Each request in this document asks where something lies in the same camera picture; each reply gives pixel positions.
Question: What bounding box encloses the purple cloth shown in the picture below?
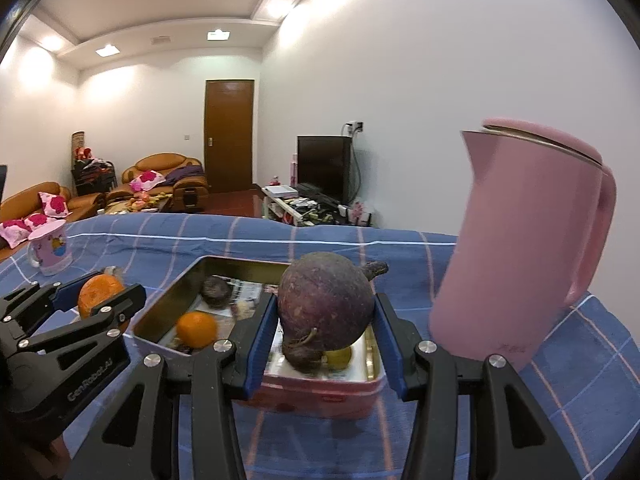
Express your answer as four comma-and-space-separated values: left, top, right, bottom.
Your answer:
165, 165, 207, 189

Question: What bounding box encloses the blue plaid blanket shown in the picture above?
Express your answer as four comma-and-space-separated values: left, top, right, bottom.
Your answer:
0, 212, 640, 480

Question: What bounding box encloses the dark brown water chestnut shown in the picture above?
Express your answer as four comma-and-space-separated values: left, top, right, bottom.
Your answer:
201, 276, 234, 309
281, 329, 325, 374

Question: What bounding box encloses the pink cartoon mug with lid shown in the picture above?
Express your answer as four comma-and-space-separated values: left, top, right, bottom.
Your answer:
27, 219, 75, 277

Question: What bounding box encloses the black rack with clothes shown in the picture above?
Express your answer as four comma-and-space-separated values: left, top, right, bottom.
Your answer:
71, 132, 118, 196

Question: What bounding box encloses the black television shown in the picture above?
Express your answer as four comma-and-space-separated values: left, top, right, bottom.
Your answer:
297, 135, 352, 206

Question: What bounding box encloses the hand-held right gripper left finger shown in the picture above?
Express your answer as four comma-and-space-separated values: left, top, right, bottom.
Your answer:
65, 292, 281, 480

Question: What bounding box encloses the orange leather armchair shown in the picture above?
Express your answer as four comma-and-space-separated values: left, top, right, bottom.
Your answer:
106, 153, 208, 213

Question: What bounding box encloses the orange leather sofa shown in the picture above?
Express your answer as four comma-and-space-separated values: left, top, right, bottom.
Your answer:
0, 181, 106, 248

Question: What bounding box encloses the brown wooden door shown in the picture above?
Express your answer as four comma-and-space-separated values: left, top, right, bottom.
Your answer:
204, 79, 256, 193

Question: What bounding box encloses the yellow longan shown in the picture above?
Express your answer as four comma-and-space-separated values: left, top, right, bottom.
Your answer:
322, 346, 353, 371

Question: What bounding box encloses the pink floral pillow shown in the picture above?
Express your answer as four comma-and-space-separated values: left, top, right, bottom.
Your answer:
129, 170, 166, 193
22, 212, 52, 234
39, 191, 70, 218
0, 220, 29, 249

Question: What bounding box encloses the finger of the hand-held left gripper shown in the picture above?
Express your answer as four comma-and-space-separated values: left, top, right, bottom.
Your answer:
20, 284, 147, 358
0, 279, 88, 342

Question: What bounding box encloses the wooden coffee table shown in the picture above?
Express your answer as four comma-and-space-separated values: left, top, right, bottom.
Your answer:
105, 192, 174, 216

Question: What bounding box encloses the pink tin box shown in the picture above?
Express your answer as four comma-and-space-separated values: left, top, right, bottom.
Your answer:
132, 255, 387, 421

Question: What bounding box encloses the small orange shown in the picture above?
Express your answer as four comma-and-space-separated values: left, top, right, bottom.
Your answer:
176, 311, 219, 350

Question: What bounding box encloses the white television stand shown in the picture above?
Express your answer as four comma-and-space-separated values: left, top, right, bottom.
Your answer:
261, 187, 373, 228

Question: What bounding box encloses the purple passion fruit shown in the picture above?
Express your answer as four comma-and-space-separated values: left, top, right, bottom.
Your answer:
277, 252, 390, 356

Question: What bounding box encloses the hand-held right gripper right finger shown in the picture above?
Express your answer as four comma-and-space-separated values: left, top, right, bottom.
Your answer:
372, 291, 583, 480

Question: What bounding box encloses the pink gift bag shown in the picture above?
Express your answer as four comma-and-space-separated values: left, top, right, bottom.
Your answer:
350, 200, 373, 227

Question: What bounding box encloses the large orange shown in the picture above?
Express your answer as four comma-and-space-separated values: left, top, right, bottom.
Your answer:
77, 274, 126, 320

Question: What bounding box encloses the pink kettle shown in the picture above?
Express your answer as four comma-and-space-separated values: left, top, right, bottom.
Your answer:
429, 117, 617, 373

